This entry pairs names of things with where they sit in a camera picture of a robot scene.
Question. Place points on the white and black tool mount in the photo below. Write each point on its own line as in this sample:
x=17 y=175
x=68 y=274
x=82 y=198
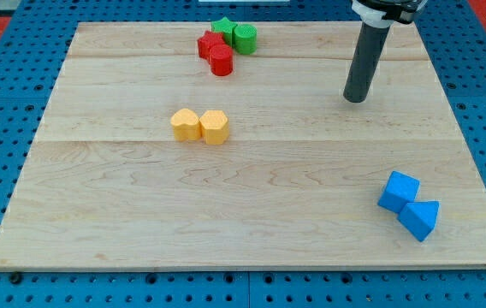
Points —
x=383 y=13

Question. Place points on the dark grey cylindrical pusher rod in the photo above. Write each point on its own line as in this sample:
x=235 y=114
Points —
x=366 y=56

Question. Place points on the green star block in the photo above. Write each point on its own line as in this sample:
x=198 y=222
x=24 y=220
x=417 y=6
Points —
x=226 y=27

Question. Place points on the red star block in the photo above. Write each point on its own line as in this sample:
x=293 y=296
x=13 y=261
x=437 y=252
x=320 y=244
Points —
x=207 y=41

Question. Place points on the green cylinder block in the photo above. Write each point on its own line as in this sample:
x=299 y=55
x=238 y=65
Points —
x=245 y=39

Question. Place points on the blue cube block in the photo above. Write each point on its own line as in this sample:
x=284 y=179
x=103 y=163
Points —
x=399 y=190

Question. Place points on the red cylinder block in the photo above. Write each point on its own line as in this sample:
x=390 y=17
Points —
x=221 y=59

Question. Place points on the yellow hexagon block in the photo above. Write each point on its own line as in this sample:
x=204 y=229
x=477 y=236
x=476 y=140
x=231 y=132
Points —
x=214 y=127

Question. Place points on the blue triangular prism block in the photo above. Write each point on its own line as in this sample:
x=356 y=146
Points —
x=419 y=218

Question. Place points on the yellow heart block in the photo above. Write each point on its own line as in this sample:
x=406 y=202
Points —
x=185 y=125

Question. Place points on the light wooden board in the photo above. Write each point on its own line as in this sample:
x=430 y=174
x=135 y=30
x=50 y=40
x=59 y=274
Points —
x=106 y=187

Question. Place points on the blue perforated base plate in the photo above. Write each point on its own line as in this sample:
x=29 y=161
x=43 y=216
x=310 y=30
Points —
x=32 y=49

